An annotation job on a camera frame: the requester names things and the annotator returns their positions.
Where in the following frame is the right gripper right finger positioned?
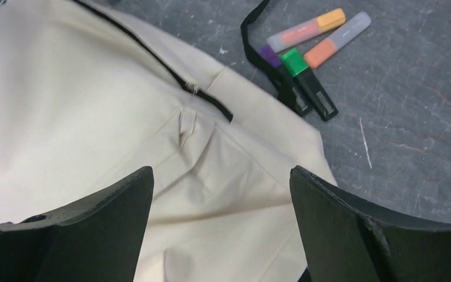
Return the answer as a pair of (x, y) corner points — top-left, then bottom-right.
(290, 166), (451, 281)

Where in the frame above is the green marker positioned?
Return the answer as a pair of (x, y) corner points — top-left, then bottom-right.
(280, 48), (339, 122)

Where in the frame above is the cream canvas backpack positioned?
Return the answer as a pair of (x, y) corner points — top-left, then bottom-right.
(0, 1), (335, 281)

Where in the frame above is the purple marker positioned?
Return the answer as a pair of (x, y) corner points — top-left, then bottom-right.
(259, 45), (313, 118)

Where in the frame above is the coral highlighter pen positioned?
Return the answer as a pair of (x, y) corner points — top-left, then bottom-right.
(304, 11), (372, 69)

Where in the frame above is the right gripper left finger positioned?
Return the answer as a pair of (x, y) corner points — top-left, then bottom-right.
(0, 166), (154, 281)

